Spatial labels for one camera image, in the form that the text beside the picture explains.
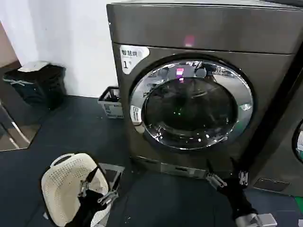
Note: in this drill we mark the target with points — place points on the pale cardboard sheet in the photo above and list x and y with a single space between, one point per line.
33 66

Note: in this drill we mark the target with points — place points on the black lined waste bin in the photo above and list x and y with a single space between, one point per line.
38 87

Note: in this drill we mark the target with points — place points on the small grey plastic basket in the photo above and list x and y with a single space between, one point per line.
111 111

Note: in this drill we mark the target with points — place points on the grey dryer with partly seen door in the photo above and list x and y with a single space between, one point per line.
281 142

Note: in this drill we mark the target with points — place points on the cream perforated laundry basket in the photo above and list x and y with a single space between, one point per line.
64 179

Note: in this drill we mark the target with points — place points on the small white door sticker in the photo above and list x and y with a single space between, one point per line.
135 115

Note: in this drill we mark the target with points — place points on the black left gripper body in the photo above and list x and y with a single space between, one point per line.
88 210

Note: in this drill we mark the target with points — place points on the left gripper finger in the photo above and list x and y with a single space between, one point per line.
107 197
84 188

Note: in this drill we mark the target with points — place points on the glossy brown panel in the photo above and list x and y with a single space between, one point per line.
13 123

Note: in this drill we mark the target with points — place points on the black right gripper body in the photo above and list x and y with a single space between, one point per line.
237 198

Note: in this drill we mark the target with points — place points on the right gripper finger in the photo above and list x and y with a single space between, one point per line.
216 180
243 178

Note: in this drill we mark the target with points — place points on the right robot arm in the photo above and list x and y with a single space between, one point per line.
251 220

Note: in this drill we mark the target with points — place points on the white label sticker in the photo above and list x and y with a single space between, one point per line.
132 55

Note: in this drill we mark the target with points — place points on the grey front-loading dryer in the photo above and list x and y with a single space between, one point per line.
260 99

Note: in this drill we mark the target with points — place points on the round glass dryer door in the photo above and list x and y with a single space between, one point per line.
189 104

